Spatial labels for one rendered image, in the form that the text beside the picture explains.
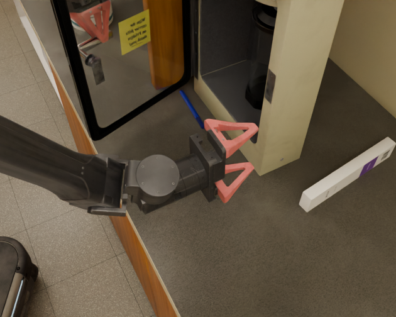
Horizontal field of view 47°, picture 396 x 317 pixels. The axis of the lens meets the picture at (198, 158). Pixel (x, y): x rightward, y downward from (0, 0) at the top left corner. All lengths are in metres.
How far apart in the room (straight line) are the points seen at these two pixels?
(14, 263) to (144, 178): 1.27
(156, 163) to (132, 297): 1.36
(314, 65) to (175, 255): 0.45
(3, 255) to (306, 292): 1.23
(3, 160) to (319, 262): 0.65
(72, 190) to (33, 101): 2.10
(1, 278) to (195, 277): 1.03
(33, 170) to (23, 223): 1.66
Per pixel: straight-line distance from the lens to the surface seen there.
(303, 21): 0.77
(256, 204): 0.99
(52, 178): 0.56
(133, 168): 0.59
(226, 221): 0.96
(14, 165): 0.52
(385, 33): 1.23
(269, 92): 0.85
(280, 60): 0.79
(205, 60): 1.11
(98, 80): 0.93
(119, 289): 1.94
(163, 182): 0.59
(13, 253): 1.84
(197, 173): 0.67
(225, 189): 0.74
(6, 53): 3.06
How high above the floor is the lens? 1.77
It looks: 52 degrees down
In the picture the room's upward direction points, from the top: straight up
